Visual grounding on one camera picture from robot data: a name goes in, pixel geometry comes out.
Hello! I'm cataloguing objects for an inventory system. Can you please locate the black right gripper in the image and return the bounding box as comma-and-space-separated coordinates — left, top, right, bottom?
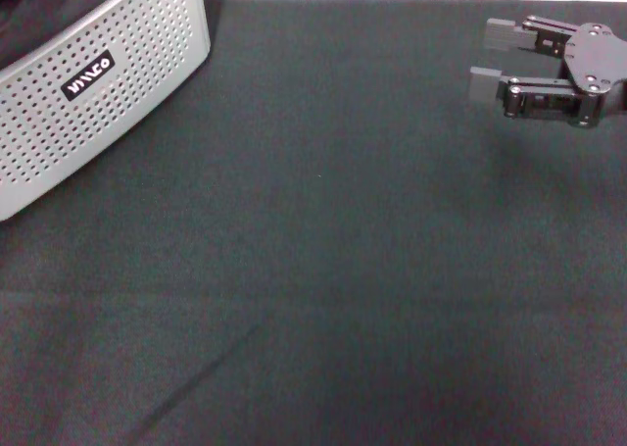
468, 15, 627, 128

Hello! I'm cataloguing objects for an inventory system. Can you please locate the black tablecloth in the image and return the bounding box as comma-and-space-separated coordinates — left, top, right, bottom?
0, 0, 627, 446

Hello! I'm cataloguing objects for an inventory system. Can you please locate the grey perforated storage box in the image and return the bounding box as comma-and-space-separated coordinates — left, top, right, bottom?
0, 0, 212, 222

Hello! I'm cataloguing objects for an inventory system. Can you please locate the dark cloth inside box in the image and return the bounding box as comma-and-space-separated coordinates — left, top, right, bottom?
0, 0, 133, 70

